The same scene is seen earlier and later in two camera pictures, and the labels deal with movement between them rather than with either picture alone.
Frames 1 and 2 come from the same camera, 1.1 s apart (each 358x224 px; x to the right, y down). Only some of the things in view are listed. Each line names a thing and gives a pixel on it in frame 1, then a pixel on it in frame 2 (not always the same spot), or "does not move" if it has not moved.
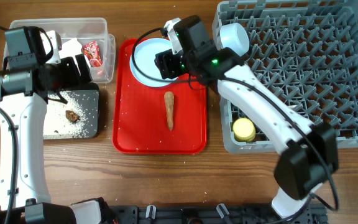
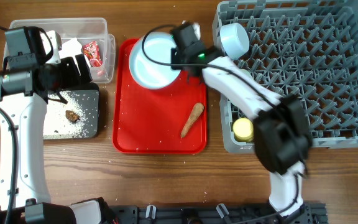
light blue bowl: (234, 37) does not move
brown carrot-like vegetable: (169, 97) → (196, 110)
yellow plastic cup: (243, 129) does not move
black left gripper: (73, 79) does not move
